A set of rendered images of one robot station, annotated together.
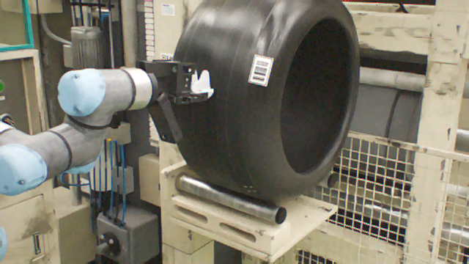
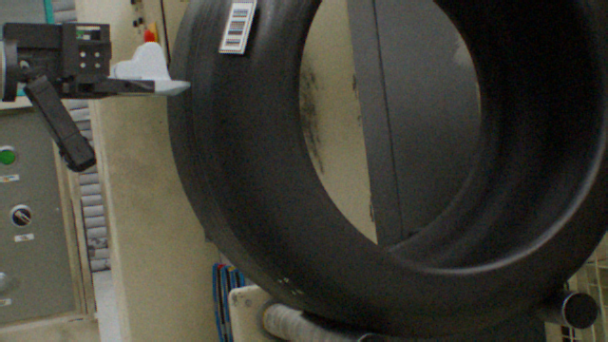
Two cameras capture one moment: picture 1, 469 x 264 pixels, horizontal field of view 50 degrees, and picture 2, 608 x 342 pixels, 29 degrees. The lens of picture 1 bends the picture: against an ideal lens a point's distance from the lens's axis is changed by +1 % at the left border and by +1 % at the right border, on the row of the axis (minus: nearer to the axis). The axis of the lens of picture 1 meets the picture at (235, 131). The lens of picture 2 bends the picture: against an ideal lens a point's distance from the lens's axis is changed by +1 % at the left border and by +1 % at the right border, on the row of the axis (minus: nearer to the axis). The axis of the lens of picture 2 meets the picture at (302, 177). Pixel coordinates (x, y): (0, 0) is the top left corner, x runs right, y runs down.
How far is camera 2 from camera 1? 85 cm
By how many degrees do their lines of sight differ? 36
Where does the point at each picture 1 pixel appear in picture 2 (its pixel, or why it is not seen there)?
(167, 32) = not seen: hidden behind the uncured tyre
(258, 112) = (242, 109)
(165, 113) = (46, 110)
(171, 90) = (62, 72)
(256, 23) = not seen: outside the picture
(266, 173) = (294, 242)
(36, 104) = (67, 188)
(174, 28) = not seen: hidden behind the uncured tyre
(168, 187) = (238, 324)
